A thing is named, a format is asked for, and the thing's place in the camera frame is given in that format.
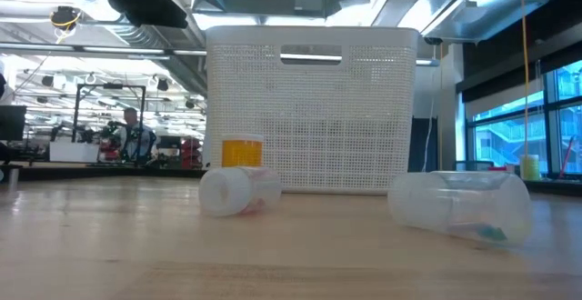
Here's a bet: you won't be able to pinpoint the person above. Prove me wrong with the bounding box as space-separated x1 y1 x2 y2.
108 106 158 164

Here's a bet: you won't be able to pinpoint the black monitor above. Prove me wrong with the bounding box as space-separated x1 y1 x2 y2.
0 105 27 142

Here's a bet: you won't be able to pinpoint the yellow-green spool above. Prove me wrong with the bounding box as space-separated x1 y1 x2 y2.
519 154 541 182

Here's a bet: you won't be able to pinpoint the clear vial pink contents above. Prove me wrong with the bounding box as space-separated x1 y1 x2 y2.
198 165 283 218

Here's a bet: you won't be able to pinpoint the white perforated plastic basket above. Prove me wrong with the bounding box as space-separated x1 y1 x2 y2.
204 25 420 196

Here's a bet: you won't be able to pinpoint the black reel yellow cord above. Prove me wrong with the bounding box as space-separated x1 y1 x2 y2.
48 5 84 45

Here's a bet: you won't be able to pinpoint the black panel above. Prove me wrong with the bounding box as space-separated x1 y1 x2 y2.
407 116 440 174

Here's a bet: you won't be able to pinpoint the clear vial green contents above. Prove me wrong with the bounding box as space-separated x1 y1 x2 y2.
387 170 533 247

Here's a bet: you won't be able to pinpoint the long ceiling light bar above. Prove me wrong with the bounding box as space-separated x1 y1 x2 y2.
0 43 208 61

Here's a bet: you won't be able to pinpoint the black background rig frame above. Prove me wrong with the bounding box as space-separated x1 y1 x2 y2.
71 83 147 167

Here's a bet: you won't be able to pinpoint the orange pill bottle white cap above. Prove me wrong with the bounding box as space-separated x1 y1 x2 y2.
220 133 265 169

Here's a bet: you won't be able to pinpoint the white box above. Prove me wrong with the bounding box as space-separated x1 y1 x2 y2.
48 140 102 164

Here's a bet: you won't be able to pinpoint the red tool chest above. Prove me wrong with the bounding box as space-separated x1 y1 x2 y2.
180 136 205 170

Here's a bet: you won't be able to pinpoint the black aluminium table frame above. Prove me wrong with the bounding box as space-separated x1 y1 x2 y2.
0 162 582 197

